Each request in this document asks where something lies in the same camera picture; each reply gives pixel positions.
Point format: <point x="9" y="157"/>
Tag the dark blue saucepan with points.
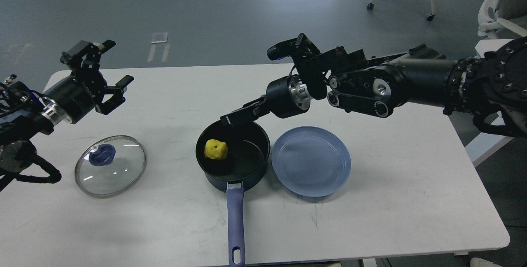
<point x="244" y="166"/>

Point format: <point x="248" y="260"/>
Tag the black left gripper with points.
<point x="86" y="89"/>

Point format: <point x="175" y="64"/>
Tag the yellow potato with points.
<point x="216" y="150"/>

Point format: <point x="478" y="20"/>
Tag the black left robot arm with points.
<point x="26" y="112"/>

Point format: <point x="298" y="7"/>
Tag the white shoe tip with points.
<point x="478" y="262"/>

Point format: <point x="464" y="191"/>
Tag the glass pot lid blue knob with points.
<point x="110" y="166"/>

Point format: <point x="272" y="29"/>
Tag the blue plate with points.
<point x="311" y="162"/>

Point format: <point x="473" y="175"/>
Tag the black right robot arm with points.
<point x="377" y="86"/>

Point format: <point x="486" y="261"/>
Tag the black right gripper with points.
<point x="285" y="97"/>

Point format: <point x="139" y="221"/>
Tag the white office chair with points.
<point x="502" y="19"/>

